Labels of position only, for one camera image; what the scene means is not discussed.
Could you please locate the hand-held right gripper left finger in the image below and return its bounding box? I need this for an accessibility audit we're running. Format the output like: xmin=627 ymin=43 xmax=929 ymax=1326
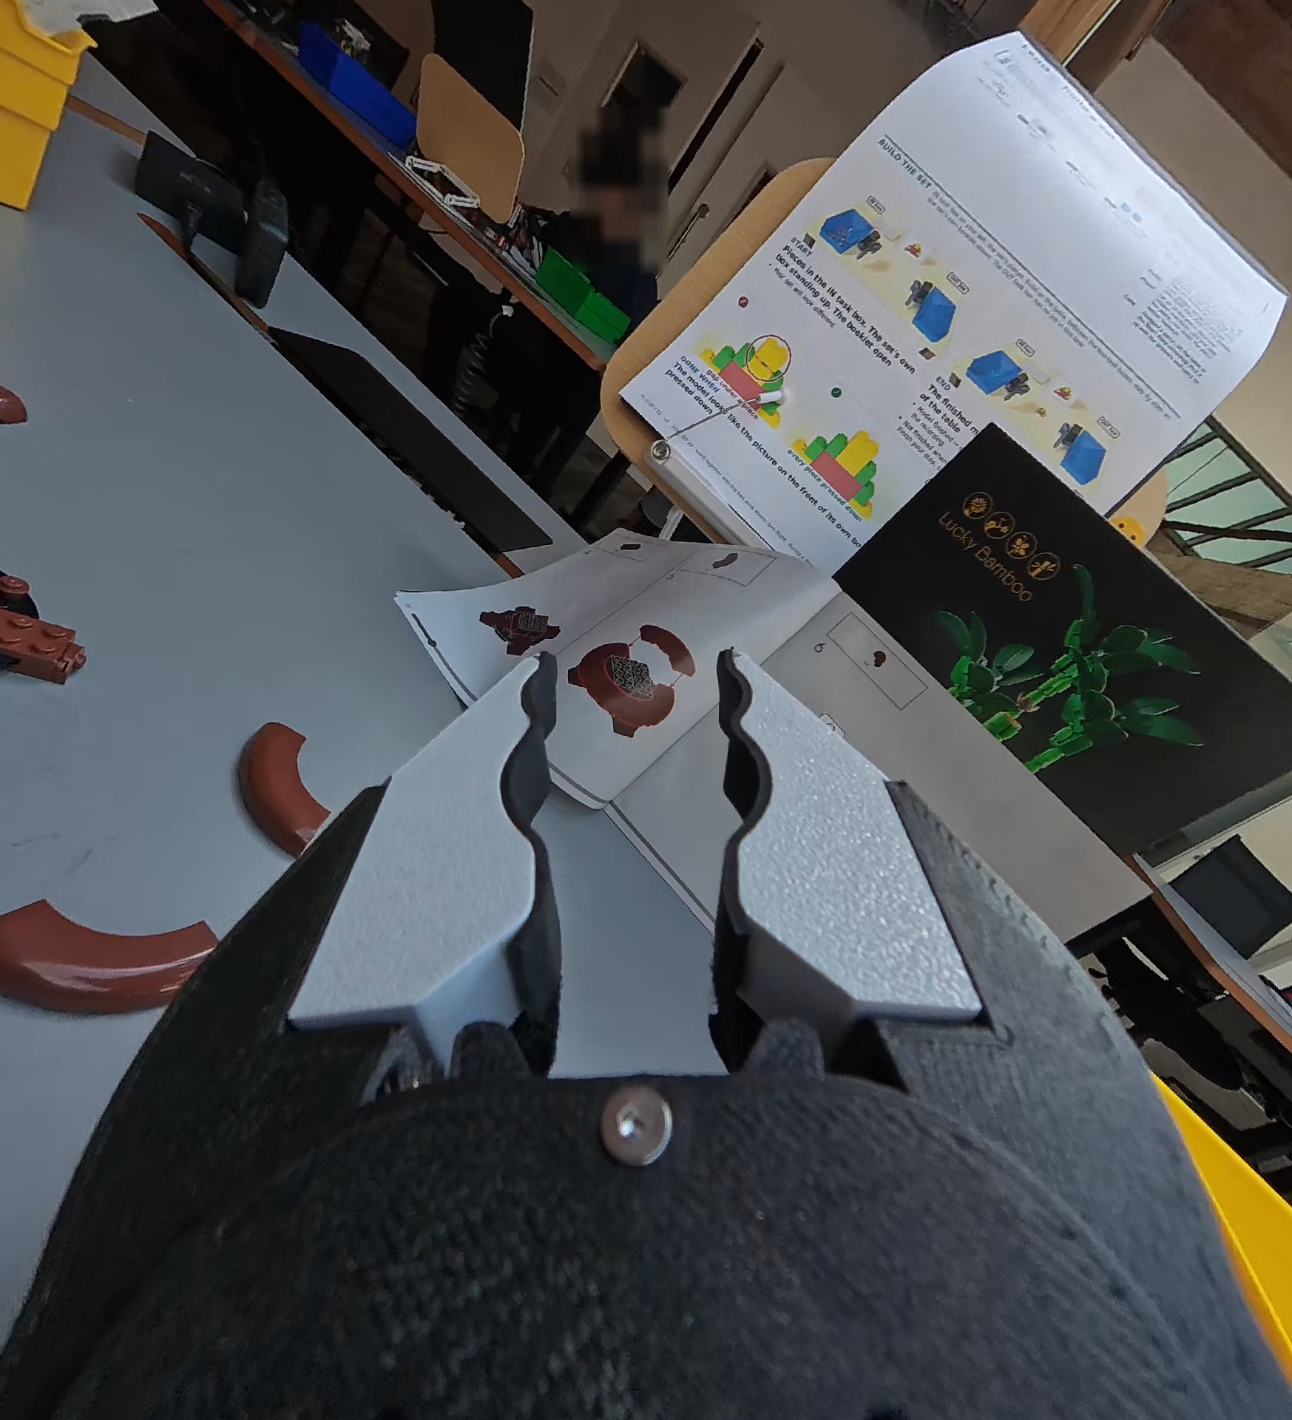
xmin=286 ymin=653 xmax=564 ymax=1079

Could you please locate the brown black brick assembly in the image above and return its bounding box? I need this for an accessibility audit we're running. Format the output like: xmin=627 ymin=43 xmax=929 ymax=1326
xmin=0 ymin=516 xmax=87 ymax=695

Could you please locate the white truss model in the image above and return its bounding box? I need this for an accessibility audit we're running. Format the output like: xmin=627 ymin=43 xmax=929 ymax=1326
xmin=404 ymin=157 xmax=486 ymax=214

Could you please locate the long wooden workbench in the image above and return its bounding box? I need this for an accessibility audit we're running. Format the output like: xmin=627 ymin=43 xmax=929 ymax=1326
xmin=207 ymin=0 xmax=615 ymax=371

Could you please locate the open instruction booklet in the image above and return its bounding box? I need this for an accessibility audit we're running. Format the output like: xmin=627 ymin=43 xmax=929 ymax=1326
xmin=395 ymin=531 xmax=1151 ymax=945

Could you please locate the yellow plastic bin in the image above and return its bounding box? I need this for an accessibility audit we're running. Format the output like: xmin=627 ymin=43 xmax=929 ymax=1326
xmin=1149 ymin=1071 xmax=1292 ymax=1420

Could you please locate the black box device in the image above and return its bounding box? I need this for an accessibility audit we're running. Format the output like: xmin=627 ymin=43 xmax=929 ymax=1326
xmin=134 ymin=132 xmax=241 ymax=254

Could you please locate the grey desk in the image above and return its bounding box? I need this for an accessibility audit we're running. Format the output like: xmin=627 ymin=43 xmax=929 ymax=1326
xmin=0 ymin=50 xmax=735 ymax=1420

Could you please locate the black bamboo picture box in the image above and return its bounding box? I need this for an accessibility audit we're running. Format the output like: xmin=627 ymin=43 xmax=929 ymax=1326
xmin=832 ymin=423 xmax=1292 ymax=856

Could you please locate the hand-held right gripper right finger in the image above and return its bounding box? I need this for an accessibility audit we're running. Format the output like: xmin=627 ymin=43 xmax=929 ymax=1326
xmin=706 ymin=647 xmax=988 ymax=1077

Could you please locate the printed instruction sheet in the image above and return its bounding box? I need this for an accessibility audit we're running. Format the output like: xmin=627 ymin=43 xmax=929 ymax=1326
xmin=617 ymin=31 xmax=1292 ymax=579

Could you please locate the blue plastic bin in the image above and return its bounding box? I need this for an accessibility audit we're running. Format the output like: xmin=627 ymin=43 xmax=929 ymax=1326
xmin=296 ymin=23 xmax=419 ymax=151

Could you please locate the black monitor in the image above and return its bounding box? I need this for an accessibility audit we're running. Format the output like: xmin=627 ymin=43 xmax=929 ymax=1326
xmin=1166 ymin=837 xmax=1292 ymax=961

